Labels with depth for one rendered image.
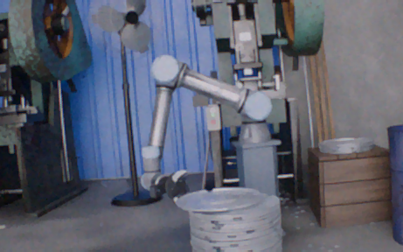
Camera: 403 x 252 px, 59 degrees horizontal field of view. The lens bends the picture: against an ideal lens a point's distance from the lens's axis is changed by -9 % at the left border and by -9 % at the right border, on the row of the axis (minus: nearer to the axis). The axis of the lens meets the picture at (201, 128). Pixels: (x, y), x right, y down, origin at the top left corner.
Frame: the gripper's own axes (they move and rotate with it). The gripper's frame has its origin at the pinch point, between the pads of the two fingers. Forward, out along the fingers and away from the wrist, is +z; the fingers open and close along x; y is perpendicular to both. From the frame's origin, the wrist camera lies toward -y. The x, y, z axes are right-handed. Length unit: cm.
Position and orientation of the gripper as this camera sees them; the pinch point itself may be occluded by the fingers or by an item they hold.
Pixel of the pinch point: (186, 191)
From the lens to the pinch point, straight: 147.5
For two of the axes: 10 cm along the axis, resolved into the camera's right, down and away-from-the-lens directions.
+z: 5.9, 0.0, -8.1
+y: 8.1, -0.8, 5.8
